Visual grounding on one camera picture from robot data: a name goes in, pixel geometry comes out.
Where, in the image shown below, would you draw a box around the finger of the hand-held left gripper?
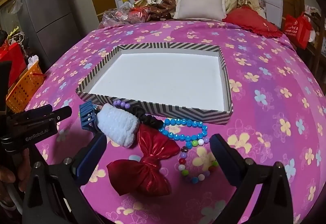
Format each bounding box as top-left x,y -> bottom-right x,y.
24,105 -> 73,123

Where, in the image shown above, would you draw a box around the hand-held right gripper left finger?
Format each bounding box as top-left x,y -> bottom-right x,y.
22,133 -> 107,224

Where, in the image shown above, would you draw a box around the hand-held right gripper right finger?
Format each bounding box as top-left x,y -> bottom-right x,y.
209,134 -> 293,224

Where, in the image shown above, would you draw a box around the blue hair claw clip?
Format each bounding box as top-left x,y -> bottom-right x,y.
79,101 -> 102,135

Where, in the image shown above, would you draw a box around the large multicolour bead bracelet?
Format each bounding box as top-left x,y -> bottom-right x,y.
178,136 -> 219,184

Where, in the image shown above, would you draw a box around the bead bracelet with purple beads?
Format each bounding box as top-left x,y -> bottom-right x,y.
113,100 -> 131,109

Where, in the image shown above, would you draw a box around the dark red cloth piece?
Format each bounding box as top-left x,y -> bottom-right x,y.
106,124 -> 181,197

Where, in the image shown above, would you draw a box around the black scrunchie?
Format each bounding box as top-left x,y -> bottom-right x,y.
127,107 -> 165,131

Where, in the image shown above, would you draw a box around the blue bead bracelet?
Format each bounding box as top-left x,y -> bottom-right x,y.
159,118 -> 208,141

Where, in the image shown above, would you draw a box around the striped shallow cardboard box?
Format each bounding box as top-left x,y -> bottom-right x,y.
75,42 -> 233,125

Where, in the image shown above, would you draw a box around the person's left hand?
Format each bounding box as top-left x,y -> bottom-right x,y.
0,149 -> 24,212

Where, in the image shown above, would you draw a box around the orange plastic basket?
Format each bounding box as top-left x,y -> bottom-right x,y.
6,61 -> 44,113

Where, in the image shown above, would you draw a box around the red gift bag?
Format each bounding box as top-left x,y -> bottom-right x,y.
0,42 -> 27,87

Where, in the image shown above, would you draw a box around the pink floral bedsheet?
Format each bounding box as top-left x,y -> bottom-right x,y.
24,20 -> 326,224

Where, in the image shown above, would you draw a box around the grey refrigerator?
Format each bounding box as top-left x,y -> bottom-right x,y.
17,0 -> 82,71

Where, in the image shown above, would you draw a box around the clear plastic bags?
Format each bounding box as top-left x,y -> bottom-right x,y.
98,1 -> 151,28

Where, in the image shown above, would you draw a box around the red ruffled pillow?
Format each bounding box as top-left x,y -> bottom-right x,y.
224,6 -> 284,38

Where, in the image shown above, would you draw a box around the red shopping bag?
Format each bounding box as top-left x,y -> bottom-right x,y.
283,12 -> 313,50

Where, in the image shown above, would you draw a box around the white pillow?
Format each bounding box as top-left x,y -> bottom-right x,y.
173,0 -> 227,21

